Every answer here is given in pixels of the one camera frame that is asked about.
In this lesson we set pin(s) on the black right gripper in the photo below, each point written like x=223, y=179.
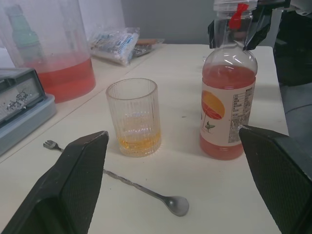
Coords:
x=274, y=3

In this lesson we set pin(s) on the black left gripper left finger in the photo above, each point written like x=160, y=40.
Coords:
x=68, y=185

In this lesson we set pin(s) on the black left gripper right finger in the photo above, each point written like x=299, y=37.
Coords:
x=280, y=175

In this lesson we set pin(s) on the pink juice bottle with label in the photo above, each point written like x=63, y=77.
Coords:
x=226, y=78

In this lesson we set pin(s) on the ribbed clear drinking glass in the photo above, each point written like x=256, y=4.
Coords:
x=132, y=109

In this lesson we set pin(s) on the long metal bar spoon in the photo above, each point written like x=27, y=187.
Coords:
x=179, y=204

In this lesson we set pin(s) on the large clear container red liquid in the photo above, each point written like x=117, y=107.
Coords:
x=68, y=73

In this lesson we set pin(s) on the green plastic bottle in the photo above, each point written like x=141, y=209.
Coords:
x=24, y=39

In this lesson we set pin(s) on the black office chair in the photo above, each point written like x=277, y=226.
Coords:
x=295, y=56

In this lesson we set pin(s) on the light grey plastic box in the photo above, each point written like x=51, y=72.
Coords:
x=29, y=122

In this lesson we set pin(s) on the clear bag dark small parts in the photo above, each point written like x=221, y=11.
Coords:
x=146, y=47

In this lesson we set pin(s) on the dark grey plastic box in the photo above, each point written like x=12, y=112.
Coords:
x=17, y=97

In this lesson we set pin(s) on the clear bag blue white items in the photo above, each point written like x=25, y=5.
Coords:
x=114, y=45

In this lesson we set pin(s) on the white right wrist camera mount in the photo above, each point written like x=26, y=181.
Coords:
x=302, y=6

